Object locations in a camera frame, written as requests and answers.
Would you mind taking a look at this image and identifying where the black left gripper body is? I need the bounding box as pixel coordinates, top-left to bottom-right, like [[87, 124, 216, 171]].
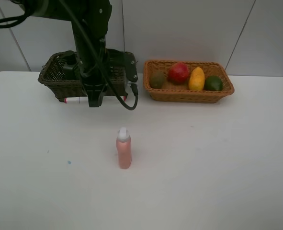
[[74, 35, 108, 96]]

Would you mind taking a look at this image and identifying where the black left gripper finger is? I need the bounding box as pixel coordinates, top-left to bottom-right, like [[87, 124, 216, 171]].
[[87, 89, 104, 107]]

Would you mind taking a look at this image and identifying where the dark green pump bottle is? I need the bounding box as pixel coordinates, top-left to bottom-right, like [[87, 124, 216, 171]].
[[62, 50, 79, 81]]

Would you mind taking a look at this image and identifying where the white pink-tipped marker pen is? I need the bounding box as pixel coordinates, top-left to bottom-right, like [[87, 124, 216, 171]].
[[64, 96, 119, 104]]

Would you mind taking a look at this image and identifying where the pink spray bottle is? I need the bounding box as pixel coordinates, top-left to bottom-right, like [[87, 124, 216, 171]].
[[116, 127, 132, 169]]

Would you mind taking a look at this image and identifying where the brown kiwi fruit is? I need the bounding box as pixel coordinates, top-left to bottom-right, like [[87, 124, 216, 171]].
[[149, 71, 166, 89]]

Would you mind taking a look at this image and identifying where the red pomegranate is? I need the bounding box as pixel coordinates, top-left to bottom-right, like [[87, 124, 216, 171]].
[[167, 62, 190, 84]]

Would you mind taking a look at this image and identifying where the yellow mango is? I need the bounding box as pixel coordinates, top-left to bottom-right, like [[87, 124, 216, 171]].
[[188, 67, 205, 91]]

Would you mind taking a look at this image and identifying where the green lime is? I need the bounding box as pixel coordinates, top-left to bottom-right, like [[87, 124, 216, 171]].
[[204, 75, 223, 91]]

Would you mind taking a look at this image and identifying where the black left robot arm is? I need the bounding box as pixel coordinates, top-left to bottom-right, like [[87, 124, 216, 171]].
[[14, 0, 112, 107]]

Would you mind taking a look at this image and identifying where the dark brown wicker basket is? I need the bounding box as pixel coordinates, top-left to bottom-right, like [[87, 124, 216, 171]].
[[38, 49, 128, 102]]

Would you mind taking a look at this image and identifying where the orange wicker basket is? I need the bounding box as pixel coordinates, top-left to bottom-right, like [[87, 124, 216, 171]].
[[143, 60, 235, 104]]

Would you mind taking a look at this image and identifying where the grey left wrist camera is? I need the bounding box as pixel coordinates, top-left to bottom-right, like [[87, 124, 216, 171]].
[[110, 49, 139, 89]]

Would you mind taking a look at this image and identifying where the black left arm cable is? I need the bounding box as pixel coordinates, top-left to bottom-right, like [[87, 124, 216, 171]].
[[0, 0, 139, 111]]

